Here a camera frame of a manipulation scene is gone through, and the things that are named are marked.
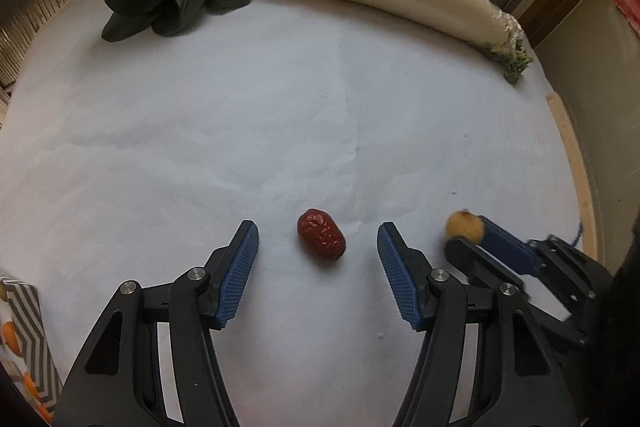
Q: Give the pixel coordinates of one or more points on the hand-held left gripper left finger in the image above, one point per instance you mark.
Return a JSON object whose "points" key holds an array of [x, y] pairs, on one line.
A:
{"points": [[237, 277]]}

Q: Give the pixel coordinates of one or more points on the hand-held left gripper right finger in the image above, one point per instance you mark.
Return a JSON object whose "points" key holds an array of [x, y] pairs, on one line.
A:
{"points": [[400, 279]]}

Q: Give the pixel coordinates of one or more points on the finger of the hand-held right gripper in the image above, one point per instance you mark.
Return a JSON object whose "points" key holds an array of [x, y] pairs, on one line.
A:
{"points": [[507, 247], [472, 262]]}

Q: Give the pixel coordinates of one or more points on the brown longan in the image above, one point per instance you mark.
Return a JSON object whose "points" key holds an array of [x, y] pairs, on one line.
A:
{"points": [[464, 226]]}

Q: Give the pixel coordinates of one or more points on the red jujube date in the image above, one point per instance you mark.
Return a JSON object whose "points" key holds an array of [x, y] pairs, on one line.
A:
{"points": [[321, 237]]}

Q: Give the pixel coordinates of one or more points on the striped cardboard tray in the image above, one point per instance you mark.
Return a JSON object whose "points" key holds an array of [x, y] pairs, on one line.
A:
{"points": [[30, 332]]}

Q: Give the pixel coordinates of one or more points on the wooden table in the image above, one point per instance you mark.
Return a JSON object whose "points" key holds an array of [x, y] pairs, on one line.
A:
{"points": [[570, 157]]}

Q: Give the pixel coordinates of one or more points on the white tablecloth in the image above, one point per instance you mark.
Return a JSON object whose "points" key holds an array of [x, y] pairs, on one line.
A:
{"points": [[250, 132]]}

